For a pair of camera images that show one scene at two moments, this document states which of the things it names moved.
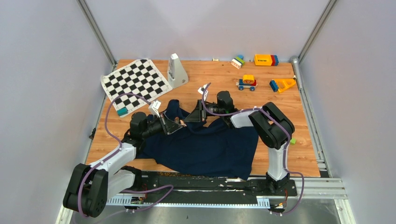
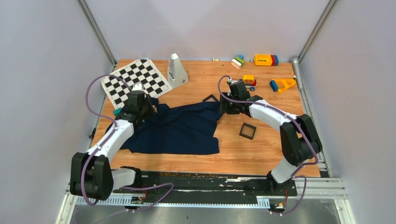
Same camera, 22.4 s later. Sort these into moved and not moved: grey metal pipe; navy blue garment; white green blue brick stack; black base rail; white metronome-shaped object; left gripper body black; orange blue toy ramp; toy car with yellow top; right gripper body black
Moved: left gripper body black; navy blue garment; right gripper body black
Not moved: white metronome-shaped object; white green blue brick stack; grey metal pipe; black base rail; toy car with yellow top; orange blue toy ramp
